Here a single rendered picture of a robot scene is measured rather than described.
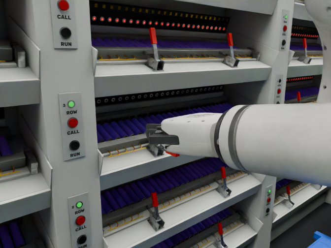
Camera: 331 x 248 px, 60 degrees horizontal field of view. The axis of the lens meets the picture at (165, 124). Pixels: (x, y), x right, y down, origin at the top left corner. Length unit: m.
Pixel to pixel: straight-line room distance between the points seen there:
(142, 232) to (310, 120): 0.55
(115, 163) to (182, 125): 0.28
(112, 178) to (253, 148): 0.37
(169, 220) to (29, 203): 0.38
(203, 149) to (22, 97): 0.31
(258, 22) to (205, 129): 0.69
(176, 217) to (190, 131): 0.47
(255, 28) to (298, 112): 0.72
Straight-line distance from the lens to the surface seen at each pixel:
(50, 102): 0.53
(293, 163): 0.31
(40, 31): 0.52
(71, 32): 0.54
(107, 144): 0.65
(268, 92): 0.99
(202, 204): 0.88
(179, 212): 0.83
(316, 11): 0.32
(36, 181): 0.59
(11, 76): 0.53
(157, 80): 0.64
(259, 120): 0.33
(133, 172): 0.65
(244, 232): 1.13
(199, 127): 0.37
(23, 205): 0.57
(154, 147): 0.67
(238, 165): 0.36
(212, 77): 0.76
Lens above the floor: 0.77
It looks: 14 degrees down
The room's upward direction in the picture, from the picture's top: straight up
